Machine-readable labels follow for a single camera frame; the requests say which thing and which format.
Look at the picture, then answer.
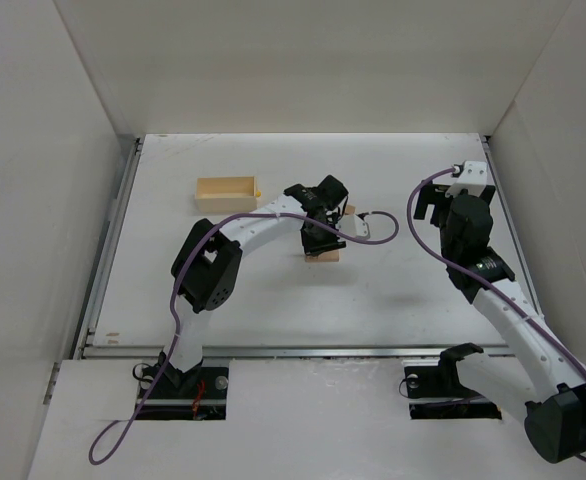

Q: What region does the long light wood block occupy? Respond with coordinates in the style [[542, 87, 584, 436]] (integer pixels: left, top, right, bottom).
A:
[[304, 250, 340, 263]]

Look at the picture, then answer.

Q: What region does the cream plastic drawer box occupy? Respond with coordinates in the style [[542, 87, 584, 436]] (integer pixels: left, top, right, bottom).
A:
[[194, 176, 261, 214]]

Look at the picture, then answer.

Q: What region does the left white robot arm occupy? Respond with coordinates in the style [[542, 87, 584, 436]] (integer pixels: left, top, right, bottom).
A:
[[158, 175, 348, 390]]

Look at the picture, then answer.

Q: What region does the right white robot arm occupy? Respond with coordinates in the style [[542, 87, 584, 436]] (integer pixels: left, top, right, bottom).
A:
[[407, 180, 586, 464]]

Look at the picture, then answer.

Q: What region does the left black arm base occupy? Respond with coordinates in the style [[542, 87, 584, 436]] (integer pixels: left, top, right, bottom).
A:
[[136, 365, 230, 421]]

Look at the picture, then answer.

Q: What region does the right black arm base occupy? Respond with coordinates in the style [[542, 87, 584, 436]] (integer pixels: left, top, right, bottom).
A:
[[398, 364, 502, 420]]

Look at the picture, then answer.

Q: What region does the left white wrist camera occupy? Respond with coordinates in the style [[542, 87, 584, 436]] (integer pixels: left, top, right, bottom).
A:
[[338, 214, 370, 240]]

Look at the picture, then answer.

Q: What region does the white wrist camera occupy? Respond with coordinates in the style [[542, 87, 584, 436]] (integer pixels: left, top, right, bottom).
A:
[[445, 161, 488, 198], [338, 214, 370, 240]]

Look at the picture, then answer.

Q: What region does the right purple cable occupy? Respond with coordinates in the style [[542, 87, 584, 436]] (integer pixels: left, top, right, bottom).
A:
[[406, 167, 586, 464]]

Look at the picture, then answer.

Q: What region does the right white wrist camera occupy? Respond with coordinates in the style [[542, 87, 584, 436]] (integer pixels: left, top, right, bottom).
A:
[[445, 161, 488, 198]]

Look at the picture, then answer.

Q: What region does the right metal table rail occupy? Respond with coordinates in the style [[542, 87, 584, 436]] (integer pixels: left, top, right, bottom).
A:
[[479, 135, 544, 317]]

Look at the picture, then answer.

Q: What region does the metal table rail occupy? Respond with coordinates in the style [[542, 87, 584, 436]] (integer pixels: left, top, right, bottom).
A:
[[42, 137, 143, 404], [80, 344, 504, 360], [479, 135, 544, 317]]

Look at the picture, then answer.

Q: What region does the front metal table rail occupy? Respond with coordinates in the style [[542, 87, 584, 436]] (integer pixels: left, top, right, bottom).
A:
[[80, 344, 504, 360]]

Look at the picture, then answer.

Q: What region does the left metal table rail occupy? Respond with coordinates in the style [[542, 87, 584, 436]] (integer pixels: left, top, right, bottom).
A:
[[42, 137, 143, 404]]

